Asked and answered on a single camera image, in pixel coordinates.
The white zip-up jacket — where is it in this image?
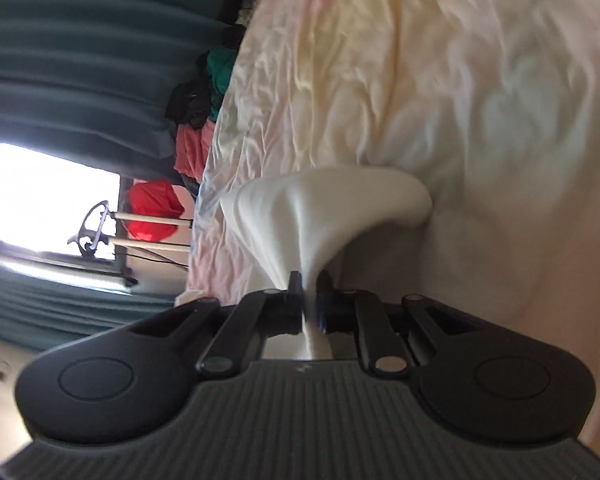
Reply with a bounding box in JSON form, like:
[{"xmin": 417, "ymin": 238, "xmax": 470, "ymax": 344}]
[{"xmin": 221, "ymin": 166, "xmax": 432, "ymax": 360}]

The green garment on pile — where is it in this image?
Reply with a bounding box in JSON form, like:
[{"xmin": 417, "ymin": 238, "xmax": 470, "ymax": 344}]
[{"xmin": 206, "ymin": 47, "xmax": 237, "ymax": 122}]

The pastel floral bed cover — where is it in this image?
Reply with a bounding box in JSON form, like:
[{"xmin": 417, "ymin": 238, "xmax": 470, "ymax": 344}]
[{"xmin": 187, "ymin": 0, "xmax": 600, "ymax": 453}]

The black garment on pile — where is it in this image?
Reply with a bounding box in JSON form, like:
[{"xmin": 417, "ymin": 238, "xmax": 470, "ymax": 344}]
[{"xmin": 164, "ymin": 79, "xmax": 211, "ymax": 129}]

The teal curtain left panel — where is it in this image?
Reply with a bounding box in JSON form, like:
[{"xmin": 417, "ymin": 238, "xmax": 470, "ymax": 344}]
[{"xmin": 0, "ymin": 266, "xmax": 174, "ymax": 352}]

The pink garment on pile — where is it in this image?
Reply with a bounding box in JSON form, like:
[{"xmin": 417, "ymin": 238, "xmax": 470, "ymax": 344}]
[{"xmin": 174, "ymin": 119, "xmax": 215, "ymax": 182}]

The white garment steamer stand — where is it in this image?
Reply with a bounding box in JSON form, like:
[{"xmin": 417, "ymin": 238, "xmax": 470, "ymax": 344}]
[{"xmin": 67, "ymin": 200, "xmax": 193, "ymax": 266}]

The red bag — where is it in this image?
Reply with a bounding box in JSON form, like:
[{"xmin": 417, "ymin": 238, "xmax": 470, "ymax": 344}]
[{"xmin": 125, "ymin": 180, "xmax": 185, "ymax": 242}]

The teal curtain panel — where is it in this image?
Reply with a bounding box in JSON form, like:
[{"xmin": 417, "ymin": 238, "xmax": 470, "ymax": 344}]
[
  {"xmin": 0, "ymin": 266, "xmax": 174, "ymax": 352},
  {"xmin": 0, "ymin": 0, "xmax": 226, "ymax": 180}
]

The teal curtain right panel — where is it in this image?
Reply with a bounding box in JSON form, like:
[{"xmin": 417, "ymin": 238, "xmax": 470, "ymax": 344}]
[{"xmin": 0, "ymin": 0, "xmax": 226, "ymax": 180}]

